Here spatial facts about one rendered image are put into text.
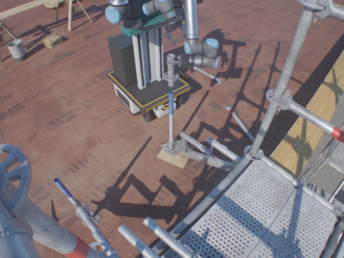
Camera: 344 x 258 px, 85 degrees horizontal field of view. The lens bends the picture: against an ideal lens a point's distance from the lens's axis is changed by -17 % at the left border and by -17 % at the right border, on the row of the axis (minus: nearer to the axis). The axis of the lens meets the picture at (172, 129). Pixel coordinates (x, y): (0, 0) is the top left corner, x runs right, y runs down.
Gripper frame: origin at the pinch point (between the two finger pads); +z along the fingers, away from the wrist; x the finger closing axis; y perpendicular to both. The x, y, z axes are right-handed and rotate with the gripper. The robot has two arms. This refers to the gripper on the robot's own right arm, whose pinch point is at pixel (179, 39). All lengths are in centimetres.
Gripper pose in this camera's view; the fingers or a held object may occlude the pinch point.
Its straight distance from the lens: 167.6
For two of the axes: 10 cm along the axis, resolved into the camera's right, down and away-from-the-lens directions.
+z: 3.7, 7.5, 5.5
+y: -6.4, -2.2, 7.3
